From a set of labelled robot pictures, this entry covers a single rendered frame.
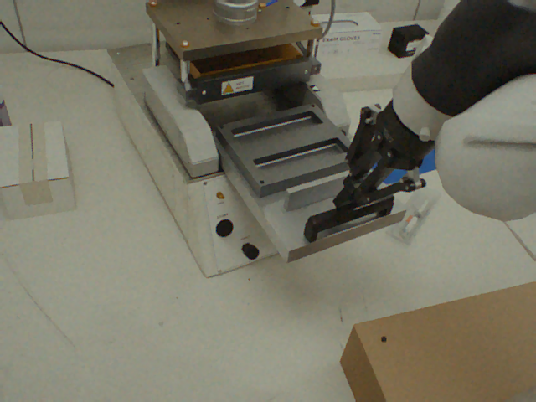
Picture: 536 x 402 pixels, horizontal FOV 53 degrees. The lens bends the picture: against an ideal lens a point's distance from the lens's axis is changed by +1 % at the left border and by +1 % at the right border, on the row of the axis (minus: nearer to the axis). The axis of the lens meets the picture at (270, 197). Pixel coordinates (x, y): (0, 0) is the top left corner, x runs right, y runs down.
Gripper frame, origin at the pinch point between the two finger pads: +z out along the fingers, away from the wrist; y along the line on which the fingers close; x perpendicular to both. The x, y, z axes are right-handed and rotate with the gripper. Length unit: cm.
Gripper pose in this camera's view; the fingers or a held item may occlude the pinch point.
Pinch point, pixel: (351, 192)
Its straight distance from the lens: 78.0
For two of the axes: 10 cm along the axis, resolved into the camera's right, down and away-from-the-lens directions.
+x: 8.7, -2.7, 4.1
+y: 4.1, 8.6, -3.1
